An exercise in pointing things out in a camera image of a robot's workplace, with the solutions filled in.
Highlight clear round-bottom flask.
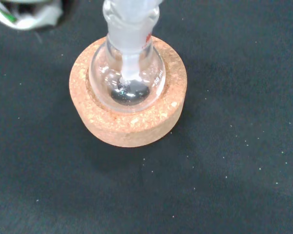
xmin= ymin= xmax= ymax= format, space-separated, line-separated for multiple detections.
xmin=88 ymin=0 xmax=167 ymax=114

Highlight black cloth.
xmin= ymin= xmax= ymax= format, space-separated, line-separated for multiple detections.
xmin=0 ymin=0 xmax=293 ymax=234

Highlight cork ring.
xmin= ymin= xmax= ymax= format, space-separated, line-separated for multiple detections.
xmin=68 ymin=36 xmax=188 ymax=148

